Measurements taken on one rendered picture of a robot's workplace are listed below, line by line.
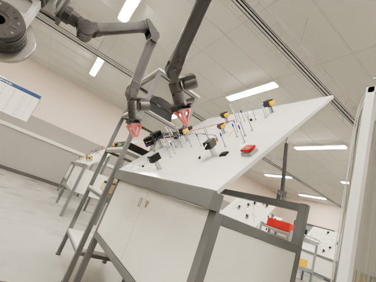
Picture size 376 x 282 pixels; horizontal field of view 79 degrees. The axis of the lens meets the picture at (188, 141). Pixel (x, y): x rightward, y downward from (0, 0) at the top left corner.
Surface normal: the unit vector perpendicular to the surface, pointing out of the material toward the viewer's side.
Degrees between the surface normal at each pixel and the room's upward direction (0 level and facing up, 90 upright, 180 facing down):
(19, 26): 90
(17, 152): 90
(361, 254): 90
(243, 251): 90
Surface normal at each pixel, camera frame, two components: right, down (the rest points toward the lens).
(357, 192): -0.78, -0.43
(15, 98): 0.53, -0.05
